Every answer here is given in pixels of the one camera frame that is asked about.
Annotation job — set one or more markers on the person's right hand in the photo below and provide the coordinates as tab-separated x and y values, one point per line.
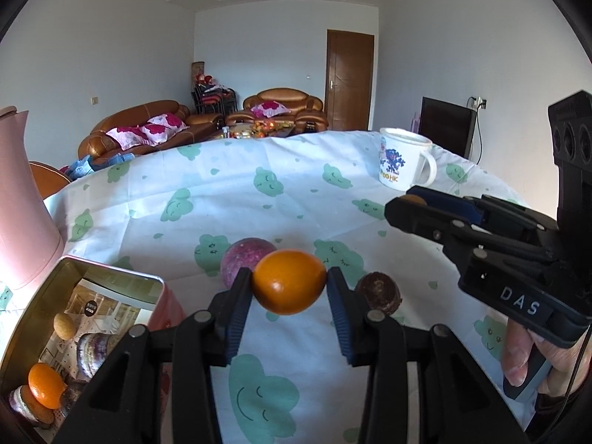
519	342

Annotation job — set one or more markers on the brown leather chair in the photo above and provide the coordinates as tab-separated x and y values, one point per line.
48	179

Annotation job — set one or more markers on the white tablecloth green clouds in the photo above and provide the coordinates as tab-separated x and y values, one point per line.
175	212

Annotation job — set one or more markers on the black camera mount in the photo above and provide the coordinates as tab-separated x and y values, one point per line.
570	122

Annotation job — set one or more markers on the dark brown passion fruit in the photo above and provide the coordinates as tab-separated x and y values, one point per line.
380	292

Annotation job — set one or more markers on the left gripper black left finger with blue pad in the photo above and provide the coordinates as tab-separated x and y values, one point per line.
121	403

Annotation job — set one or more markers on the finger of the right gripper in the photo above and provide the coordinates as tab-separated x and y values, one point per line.
411	214

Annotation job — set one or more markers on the pink floral cushion on armchair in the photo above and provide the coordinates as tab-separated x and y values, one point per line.
269	108

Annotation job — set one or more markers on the purple round radish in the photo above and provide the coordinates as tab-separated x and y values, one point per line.
246	253

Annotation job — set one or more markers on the coffee table with fruits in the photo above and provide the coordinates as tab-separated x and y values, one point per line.
255	129

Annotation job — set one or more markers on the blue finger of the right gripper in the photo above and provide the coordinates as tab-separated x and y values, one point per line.
462	207

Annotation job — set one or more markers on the brown leather long sofa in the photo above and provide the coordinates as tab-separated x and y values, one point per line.
199	127

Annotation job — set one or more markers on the printed paper in tin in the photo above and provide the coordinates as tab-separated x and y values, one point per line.
94	309

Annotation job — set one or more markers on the black television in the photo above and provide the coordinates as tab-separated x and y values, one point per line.
448	125

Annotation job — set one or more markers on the white cartoon mug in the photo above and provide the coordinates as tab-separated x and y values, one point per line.
405	159

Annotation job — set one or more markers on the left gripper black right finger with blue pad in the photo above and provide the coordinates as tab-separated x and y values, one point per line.
458	402

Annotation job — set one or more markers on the stacked dark chairs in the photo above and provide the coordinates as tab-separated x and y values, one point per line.
211	97

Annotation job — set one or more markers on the pink metal tin box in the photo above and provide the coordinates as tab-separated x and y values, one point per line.
22	419

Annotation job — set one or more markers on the pink floral cushion on sofa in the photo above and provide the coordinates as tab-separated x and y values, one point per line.
157	130

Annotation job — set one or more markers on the small yellow-brown potato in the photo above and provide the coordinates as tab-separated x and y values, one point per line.
64	327

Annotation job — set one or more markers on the brown wooden door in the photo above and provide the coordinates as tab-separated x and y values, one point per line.
349	75

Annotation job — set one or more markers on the brown leather armchair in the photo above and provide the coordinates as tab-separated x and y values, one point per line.
307	111

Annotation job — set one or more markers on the pink electric kettle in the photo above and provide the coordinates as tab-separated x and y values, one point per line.
30	242

